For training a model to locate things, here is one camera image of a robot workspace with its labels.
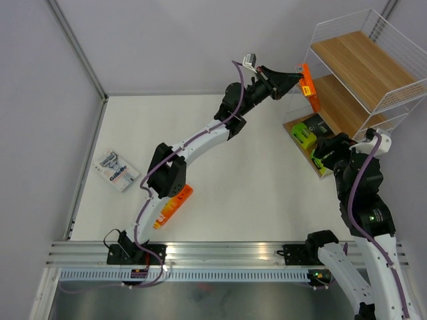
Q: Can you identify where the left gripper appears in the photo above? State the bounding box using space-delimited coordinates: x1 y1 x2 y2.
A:
240 67 304 117

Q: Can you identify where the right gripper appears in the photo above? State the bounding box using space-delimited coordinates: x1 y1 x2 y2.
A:
313 131 375 201

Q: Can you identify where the black green razor box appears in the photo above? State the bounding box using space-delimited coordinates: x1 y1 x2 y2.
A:
310 150 331 178
291 113 333 150

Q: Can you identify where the orange razor box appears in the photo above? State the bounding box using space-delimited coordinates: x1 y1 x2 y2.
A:
153 184 193 229
296 63 321 113

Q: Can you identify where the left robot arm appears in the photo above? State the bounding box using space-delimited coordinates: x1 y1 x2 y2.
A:
107 66 304 265

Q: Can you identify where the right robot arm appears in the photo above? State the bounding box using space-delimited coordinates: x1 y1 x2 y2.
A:
304 128 422 319

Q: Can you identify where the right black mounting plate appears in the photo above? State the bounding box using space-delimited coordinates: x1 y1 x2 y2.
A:
282 244 312 266

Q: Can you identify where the black mounting plate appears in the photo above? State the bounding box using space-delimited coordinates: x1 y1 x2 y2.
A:
106 244 167 266
282 244 312 266

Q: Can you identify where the white Gillette razor pack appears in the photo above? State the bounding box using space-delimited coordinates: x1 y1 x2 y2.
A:
91 149 140 192

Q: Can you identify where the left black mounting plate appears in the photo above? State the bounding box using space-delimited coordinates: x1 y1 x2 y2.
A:
106 244 167 266

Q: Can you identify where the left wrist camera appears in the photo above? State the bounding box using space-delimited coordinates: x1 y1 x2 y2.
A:
242 53 256 72

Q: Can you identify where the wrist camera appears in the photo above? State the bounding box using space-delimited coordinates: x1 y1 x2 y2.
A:
242 53 256 72
349 127 392 156

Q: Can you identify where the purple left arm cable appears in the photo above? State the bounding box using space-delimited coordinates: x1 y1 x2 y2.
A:
58 60 246 294

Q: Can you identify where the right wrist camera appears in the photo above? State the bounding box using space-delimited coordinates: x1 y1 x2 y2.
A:
349 127 392 156

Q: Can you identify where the white wire wooden shelf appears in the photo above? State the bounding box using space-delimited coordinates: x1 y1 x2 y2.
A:
282 9 427 181

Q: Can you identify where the aluminium corner frame post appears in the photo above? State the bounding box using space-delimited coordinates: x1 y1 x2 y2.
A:
45 0 108 102

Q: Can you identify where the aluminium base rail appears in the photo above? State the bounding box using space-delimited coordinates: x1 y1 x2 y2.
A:
45 241 322 269

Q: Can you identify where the white slotted cable duct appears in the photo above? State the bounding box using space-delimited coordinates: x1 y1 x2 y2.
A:
59 268 330 283

